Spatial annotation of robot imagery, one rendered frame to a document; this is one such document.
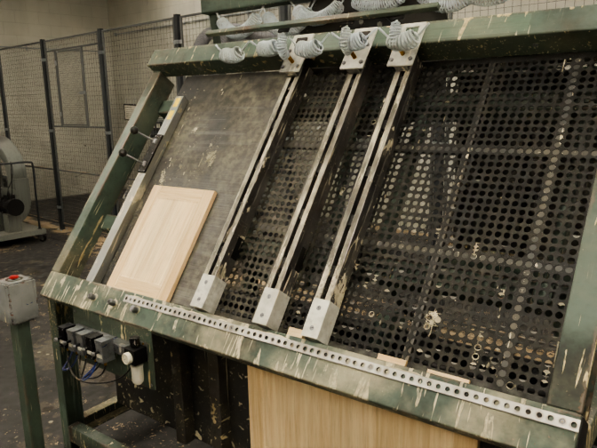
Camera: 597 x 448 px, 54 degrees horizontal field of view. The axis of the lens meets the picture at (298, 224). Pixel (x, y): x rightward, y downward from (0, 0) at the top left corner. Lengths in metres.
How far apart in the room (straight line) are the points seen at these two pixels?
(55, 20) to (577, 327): 10.81
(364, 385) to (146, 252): 1.17
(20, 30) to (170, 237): 9.16
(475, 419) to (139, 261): 1.49
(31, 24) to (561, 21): 10.14
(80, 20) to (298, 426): 10.31
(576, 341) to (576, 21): 0.98
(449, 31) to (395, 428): 1.34
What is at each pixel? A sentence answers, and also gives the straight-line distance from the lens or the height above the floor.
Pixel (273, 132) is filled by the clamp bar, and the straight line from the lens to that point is 2.33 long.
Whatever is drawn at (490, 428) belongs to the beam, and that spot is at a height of 0.84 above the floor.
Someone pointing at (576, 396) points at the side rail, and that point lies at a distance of 1.58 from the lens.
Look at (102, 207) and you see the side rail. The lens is 2.91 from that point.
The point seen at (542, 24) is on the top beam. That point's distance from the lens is 2.10.
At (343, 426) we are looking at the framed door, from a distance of 2.15.
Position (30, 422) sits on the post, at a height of 0.29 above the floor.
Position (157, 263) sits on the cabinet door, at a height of 1.00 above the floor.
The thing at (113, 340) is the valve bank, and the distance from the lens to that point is 2.40.
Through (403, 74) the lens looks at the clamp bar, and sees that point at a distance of 2.23.
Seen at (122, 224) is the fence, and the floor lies 1.12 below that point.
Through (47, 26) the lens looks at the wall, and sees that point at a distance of 11.60.
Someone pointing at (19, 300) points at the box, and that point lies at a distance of 2.70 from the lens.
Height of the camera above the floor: 1.63
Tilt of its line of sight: 12 degrees down
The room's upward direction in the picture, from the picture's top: 1 degrees counter-clockwise
